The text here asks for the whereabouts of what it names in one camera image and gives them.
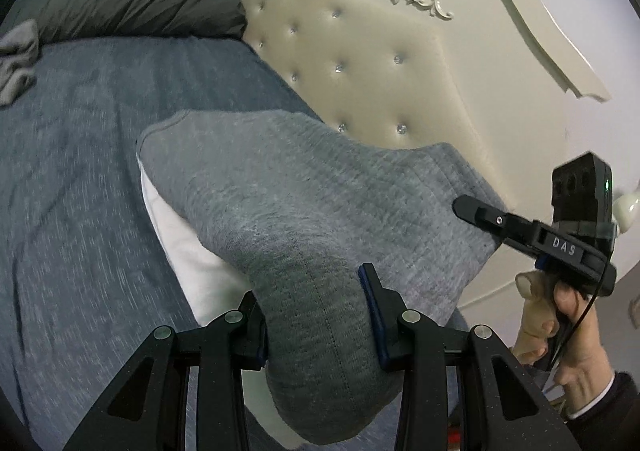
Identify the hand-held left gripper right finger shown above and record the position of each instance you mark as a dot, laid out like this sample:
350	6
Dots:
372	311

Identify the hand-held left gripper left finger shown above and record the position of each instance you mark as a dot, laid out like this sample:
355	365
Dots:
250	341

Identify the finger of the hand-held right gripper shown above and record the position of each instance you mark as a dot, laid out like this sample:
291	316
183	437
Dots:
480	213

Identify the grey knit garment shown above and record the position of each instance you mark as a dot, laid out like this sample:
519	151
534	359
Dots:
300	191

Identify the person's right forearm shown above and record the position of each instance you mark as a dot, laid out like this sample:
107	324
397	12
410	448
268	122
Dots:
615	411

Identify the person's right hand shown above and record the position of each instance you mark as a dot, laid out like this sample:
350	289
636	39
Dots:
585	361

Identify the white round lamp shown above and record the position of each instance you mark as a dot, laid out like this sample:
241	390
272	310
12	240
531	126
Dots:
627	206

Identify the cream tufted headboard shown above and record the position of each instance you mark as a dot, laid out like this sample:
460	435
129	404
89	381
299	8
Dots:
400	96

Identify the blue-grey bed sheet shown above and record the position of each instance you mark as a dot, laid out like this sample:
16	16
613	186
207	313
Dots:
75	181

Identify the dark grey pillow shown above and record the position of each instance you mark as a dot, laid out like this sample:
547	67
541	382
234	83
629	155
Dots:
140	1

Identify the crumpled grey patterned cloth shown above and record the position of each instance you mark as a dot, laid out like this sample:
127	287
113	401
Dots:
17	61

